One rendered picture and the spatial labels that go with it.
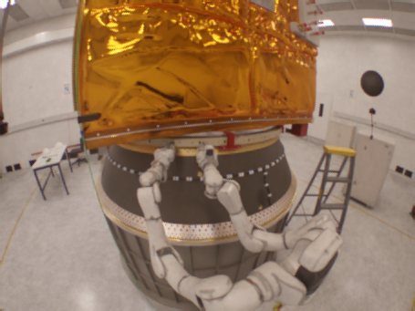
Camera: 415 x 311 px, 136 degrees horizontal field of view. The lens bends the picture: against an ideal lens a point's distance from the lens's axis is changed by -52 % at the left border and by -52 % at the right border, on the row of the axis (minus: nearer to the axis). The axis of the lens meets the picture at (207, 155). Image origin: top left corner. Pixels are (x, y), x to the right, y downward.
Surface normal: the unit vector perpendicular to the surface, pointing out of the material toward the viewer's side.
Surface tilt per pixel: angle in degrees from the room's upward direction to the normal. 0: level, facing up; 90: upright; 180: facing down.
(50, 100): 90
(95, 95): 89
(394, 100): 90
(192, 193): 62
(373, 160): 90
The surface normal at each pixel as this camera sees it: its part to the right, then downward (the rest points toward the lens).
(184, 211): 0.00, -0.12
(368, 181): -0.86, 0.17
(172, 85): 0.51, 0.27
